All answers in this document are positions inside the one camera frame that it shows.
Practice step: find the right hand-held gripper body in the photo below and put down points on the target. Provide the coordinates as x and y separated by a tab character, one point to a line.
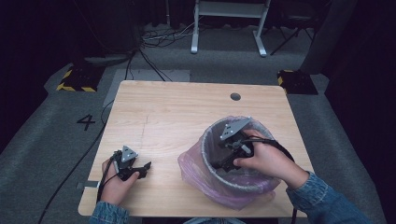
232	130

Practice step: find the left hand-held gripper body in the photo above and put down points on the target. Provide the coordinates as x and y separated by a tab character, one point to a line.
127	157

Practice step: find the grey round bin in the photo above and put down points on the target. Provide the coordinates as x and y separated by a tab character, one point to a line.
214	146

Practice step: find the pink plastic bag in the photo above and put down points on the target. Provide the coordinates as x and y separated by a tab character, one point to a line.
193	174

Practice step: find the person's left hand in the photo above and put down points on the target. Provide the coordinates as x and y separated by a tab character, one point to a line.
113	189

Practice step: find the person's right hand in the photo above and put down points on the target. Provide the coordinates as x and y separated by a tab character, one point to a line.
269	161

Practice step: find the table grommet hole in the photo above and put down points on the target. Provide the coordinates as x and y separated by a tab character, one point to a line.
235	96

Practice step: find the grey tape piece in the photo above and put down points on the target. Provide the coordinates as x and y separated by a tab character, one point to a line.
88	184

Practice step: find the black yellow striped base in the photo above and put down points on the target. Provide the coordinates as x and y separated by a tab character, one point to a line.
79	79
297	82

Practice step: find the black tripod stand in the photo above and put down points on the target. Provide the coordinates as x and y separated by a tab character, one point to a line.
289	35

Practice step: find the grey curtain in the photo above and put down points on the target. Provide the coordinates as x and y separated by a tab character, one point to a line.
327	34

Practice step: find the white desk frame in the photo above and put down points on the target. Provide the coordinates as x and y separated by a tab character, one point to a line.
229	9

